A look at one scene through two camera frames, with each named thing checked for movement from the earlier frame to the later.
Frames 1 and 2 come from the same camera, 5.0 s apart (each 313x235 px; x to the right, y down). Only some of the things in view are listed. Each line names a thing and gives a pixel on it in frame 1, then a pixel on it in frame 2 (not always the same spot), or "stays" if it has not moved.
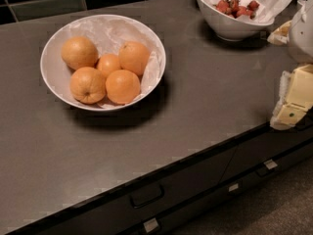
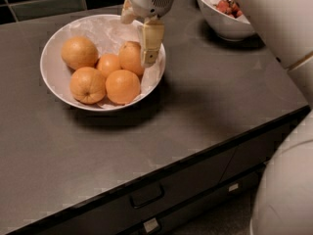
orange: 87,85 stays
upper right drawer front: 251,153 stays
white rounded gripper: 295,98 → 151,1
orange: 133,57 stays
